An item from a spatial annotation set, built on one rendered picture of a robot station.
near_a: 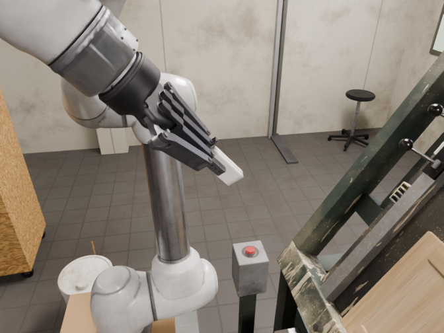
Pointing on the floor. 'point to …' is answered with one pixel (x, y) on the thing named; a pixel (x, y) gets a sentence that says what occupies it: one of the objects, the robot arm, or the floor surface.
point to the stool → (355, 115)
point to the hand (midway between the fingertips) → (222, 166)
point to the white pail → (81, 274)
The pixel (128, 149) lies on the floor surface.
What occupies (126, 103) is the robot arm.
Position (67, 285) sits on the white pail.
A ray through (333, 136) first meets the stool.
